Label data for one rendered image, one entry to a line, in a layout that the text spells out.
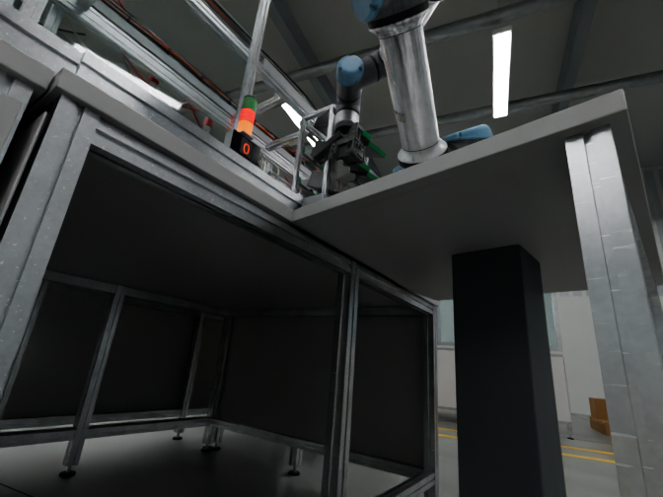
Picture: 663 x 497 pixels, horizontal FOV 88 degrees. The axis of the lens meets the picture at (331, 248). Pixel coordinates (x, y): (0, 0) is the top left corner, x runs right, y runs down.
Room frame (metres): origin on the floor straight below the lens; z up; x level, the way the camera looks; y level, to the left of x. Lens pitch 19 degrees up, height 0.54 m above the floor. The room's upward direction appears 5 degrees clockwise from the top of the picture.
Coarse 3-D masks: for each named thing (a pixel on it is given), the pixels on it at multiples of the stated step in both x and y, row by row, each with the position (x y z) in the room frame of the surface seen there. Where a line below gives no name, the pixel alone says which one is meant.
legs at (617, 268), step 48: (576, 144) 0.35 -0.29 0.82; (576, 192) 0.35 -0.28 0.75; (624, 192) 0.33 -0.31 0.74; (624, 240) 0.33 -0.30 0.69; (480, 288) 0.78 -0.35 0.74; (528, 288) 0.74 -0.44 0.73; (624, 288) 0.34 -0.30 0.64; (480, 336) 0.79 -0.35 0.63; (528, 336) 0.72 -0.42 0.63; (624, 336) 0.35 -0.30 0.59; (480, 384) 0.79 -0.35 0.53; (528, 384) 0.72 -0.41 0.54; (624, 384) 0.35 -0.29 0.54; (480, 432) 0.79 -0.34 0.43; (528, 432) 0.73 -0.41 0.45; (624, 432) 0.35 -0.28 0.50; (480, 480) 0.80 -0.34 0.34; (528, 480) 0.73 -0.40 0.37; (624, 480) 0.35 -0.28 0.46
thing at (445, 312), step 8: (544, 296) 4.14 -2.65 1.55; (440, 304) 4.67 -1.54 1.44; (448, 304) 4.62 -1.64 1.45; (440, 312) 4.67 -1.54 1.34; (448, 312) 4.62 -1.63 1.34; (552, 312) 4.11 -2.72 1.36; (440, 320) 4.67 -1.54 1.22; (448, 320) 4.62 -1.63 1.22; (552, 320) 4.12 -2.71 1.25; (440, 328) 4.67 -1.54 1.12; (448, 328) 4.62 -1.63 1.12; (552, 328) 4.12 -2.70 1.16; (440, 336) 4.67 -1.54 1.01; (448, 336) 4.63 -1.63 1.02; (552, 336) 4.12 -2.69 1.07; (552, 344) 4.13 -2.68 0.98
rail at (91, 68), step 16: (80, 64) 0.42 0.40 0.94; (96, 64) 0.43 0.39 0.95; (96, 80) 0.43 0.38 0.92; (112, 80) 0.45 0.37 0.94; (128, 80) 0.46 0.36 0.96; (112, 96) 0.45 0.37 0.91; (128, 96) 0.47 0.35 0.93; (144, 96) 0.49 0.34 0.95; (144, 112) 0.49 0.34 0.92; (160, 112) 0.52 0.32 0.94; (176, 112) 0.54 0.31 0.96; (176, 128) 0.54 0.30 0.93; (192, 128) 0.57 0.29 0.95; (192, 144) 0.57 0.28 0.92; (208, 144) 0.60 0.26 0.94; (224, 160) 0.63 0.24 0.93; (240, 160) 0.67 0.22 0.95; (240, 176) 0.67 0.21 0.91; (256, 176) 0.71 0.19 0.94; (272, 192) 0.76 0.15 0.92; (288, 192) 0.80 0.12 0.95
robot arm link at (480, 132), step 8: (472, 128) 0.68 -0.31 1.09; (480, 128) 0.67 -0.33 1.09; (488, 128) 0.69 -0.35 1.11; (448, 136) 0.71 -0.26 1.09; (456, 136) 0.69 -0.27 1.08; (464, 136) 0.68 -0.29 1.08; (472, 136) 0.68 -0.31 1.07; (480, 136) 0.68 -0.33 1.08; (488, 136) 0.68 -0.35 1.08; (448, 144) 0.71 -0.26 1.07; (456, 144) 0.70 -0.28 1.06; (464, 144) 0.70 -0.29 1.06
